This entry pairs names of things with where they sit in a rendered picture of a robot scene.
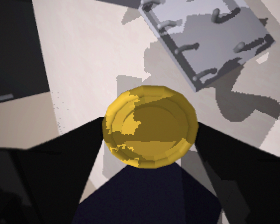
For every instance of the yellow round plate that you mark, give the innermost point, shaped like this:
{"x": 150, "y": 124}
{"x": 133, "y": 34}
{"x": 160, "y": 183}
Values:
{"x": 150, "y": 126}

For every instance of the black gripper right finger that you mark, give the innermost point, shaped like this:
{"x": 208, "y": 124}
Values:
{"x": 246, "y": 179}

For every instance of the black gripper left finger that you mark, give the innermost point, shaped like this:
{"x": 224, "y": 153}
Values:
{"x": 48, "y": 180}

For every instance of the grey dish rack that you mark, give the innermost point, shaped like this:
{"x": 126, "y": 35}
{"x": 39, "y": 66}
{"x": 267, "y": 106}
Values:
{"x": 205, "y": 38}

